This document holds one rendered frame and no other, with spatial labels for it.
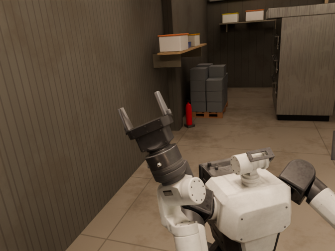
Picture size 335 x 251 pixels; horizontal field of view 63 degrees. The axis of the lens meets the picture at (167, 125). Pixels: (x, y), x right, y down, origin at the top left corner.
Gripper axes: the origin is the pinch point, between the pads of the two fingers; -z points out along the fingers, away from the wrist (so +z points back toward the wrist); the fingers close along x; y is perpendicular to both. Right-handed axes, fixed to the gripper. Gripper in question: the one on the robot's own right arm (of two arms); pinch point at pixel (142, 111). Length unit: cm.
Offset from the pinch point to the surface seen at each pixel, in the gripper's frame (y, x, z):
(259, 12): -793, 114, -118
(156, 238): -164, -110, 119
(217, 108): -547, -62, 62
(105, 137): -217, -147, 10
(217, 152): -370, -63, 110
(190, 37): -462, -45, -89
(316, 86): -525, 131, 93
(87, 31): -200, -102, -97
